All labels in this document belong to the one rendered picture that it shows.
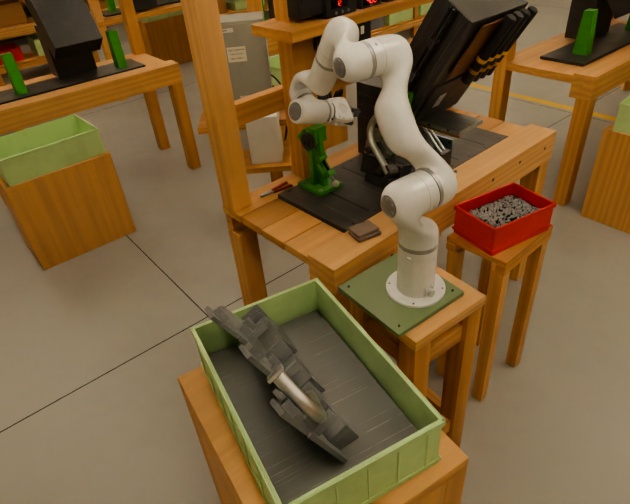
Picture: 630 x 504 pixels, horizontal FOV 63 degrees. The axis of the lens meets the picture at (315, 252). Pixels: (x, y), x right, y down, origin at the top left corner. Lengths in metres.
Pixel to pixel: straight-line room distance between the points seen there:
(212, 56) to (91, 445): 1.75
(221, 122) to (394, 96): 0.78
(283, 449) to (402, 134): 0.87
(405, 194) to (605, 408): 1.60
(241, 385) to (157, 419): 1.16
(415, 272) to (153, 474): 1.45
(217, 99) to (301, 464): 1.28
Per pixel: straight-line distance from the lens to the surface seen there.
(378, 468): 1.22
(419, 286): 1.62
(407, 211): 1.39
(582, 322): 3.03
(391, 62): 1.47
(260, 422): 1.40
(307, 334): 1.58
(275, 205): 2.16
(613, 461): 2.51
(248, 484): 1.38
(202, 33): 1.90
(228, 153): 2.04
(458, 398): 2.04
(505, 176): 2.48
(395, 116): 1.43
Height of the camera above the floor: 1.97
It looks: 36 degrees down
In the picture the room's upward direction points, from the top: 5 degrees counter-clockwise
